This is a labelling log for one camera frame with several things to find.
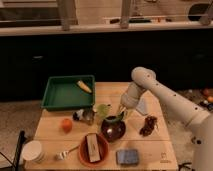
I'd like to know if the grey triangular cloth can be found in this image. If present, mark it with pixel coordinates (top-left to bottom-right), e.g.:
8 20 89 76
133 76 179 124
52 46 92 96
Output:
136 98 148 116

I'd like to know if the black chair frame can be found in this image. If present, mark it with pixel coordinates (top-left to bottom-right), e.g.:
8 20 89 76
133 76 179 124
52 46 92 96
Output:
12 130 26 171

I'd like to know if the metal cup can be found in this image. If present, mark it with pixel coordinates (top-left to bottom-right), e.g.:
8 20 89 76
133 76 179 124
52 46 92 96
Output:
83 110 95 125

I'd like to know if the black white small toy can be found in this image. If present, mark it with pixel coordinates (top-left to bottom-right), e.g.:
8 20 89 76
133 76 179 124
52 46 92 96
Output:
73 109 84 121

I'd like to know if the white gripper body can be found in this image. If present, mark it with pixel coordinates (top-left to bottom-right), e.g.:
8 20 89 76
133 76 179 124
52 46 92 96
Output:
120 82 146 109

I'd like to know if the wooden block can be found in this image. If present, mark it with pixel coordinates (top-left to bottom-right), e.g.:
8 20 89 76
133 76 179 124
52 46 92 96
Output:
86 134 100 163

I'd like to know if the orange bowl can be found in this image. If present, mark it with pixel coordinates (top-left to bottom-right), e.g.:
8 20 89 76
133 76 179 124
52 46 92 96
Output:
78 133 109 168

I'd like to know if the blue sponge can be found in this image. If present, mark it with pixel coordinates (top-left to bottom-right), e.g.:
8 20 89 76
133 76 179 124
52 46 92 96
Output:
116 149 139 165

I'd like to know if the green plastic tray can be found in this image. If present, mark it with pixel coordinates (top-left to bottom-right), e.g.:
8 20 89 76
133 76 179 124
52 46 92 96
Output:
41 75 95 111

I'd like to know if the silver fork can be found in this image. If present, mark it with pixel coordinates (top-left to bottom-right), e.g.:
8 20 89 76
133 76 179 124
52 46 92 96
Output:
54 146 78 160

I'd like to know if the purple bowl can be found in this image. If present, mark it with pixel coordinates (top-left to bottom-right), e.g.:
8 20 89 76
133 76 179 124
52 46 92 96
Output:
101 119 126 142

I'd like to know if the yellow corn cob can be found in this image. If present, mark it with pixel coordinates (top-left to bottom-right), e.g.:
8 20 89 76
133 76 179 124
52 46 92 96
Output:
77 80 92 93

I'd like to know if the orange fruit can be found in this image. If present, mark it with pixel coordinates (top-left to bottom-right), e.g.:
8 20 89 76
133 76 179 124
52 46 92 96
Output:
61 118 72 133

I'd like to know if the brown dried grapes bunch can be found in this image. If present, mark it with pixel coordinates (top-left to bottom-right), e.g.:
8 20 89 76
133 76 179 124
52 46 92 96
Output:
139 116 157 137

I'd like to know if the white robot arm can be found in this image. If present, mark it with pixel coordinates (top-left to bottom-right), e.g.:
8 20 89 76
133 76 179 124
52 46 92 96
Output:
120 67 213 171

